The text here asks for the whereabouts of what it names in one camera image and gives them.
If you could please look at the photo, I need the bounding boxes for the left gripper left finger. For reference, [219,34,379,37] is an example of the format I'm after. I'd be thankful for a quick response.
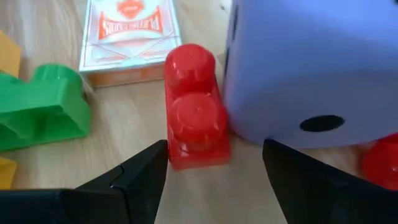
[0,139,169,224]

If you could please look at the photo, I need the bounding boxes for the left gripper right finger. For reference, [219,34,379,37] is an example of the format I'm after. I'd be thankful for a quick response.
[262,139,398,224]

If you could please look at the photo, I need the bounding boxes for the large red building block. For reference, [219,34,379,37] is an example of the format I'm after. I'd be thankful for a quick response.
[361,133,398,191]

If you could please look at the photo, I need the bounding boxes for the long green building block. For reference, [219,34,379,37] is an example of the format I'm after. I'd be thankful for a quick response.
[0,63,93,152]

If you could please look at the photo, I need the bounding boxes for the purple foam die black dots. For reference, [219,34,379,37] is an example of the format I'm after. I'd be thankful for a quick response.
[222,0,398,149]

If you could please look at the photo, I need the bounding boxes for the white red playing card box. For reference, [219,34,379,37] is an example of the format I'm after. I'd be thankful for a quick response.
[78,0,183,88]

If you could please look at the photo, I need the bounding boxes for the yellow building block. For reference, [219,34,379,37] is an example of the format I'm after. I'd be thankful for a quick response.
[0,157,18,190]

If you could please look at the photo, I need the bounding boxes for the small red building block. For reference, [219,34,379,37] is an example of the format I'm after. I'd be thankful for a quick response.
[164,43,233,171]

